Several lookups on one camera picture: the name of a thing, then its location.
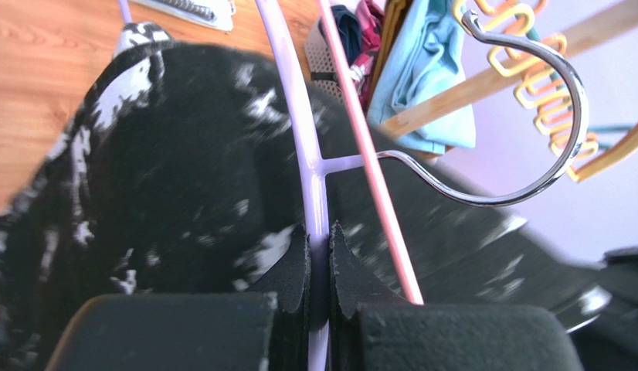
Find white notebook stack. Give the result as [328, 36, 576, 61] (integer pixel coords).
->
[134, 0, 236, 33]

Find orange clothes hanger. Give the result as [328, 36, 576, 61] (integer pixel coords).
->
[475, 1, 573, 155]

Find pink clothes hanger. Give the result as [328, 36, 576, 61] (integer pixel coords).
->
[318, 1, 424, 305]

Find white plastic laundry basket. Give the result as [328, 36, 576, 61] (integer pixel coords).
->
[304, 18, 344, 105]

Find yellow clothes hanger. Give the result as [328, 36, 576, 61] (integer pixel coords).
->
[453, 1, 638, 186]

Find lilac clothes hanger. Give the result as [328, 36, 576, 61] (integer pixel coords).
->
[115, 0, 592, 371]

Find wooden clothes rack frame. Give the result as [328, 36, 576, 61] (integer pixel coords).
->
[378, 0, 638, 141]

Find teal clothes hanger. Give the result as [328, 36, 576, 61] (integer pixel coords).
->
[524, 26, 638, 153]

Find dark blue jeans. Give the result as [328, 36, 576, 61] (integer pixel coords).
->
[331, 5, 362, 65]

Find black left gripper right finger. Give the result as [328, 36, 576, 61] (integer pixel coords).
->
[329, 224, 582, 370]

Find pink camouflage trousers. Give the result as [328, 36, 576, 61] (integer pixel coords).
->
[349, 0, 385, 110]

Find brown trousers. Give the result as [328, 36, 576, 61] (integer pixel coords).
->
[368, 0, 413, 102]

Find light blue trousers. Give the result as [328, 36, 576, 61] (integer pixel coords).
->
[366, 0, 477, 155]

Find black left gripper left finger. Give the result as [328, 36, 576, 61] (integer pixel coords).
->
[47, 226, 311, 370]

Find black white patterned trousers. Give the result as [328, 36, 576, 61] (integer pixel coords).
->
[0, 22, 609, 370]

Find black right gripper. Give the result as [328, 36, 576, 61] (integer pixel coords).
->
[571, 247, 638, 370]

